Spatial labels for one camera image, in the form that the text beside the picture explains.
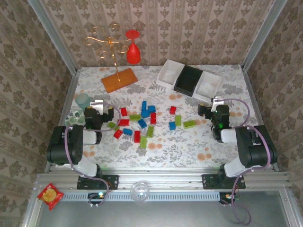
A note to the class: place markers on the red snack packet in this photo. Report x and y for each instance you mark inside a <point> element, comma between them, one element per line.
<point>50,195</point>

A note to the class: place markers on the red lego brick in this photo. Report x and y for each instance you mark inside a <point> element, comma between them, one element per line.
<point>153,118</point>
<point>118,134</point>
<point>123,111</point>
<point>137,136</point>
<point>173,110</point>
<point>123,122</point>

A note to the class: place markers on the clear round ball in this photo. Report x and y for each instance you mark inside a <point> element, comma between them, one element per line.
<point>139,191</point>

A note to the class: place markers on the leaf pattern bowl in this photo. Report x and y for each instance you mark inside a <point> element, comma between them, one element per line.
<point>73,118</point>

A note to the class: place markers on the grey metal sheet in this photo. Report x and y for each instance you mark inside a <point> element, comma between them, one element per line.
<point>165,215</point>

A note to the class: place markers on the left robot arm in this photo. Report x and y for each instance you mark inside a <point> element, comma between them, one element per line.
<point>61,146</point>

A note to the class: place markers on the aluminium side rail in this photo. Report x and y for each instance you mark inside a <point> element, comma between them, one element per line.
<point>252,94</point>
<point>69,94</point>

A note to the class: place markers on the teal glass cup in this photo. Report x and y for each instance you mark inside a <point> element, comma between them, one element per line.
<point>82,100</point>

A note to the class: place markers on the black controller board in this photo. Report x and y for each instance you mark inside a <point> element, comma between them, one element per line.
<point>227,197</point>
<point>95,196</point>

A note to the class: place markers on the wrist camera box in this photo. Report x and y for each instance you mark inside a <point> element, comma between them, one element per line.
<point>97,104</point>
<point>216,100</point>

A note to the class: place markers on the blue lego brick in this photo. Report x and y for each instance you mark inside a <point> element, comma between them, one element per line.
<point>142,123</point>
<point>127,131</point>
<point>145,114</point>
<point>144,105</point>
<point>172,125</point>
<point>151,109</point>

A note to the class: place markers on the aluminium front frame rail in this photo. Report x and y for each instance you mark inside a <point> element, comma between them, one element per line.
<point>165,179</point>

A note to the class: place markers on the green lego brick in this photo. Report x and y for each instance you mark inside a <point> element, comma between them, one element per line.
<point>111,124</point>
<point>143,142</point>
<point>135,117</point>
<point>150,131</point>
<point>178,120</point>
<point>189,124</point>

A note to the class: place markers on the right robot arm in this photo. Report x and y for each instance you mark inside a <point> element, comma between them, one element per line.
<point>255,151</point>

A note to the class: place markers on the aluminium frame post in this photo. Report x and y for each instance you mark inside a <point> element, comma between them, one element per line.
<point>262,35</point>
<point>54,35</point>

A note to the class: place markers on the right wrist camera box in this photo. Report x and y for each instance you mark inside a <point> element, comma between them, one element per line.
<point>216,100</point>

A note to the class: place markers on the black plastic container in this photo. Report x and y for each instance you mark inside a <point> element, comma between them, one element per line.
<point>188,80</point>

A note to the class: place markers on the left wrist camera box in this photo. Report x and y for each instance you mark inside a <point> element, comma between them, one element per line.
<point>97,104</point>

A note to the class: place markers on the red wine glass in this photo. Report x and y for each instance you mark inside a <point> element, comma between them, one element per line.
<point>132,55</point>

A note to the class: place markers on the white plastic container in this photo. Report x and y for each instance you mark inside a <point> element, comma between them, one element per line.
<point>165,75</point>
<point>208,85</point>

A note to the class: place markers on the floral print tablecloth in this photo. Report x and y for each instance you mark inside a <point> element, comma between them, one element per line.
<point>165,153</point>

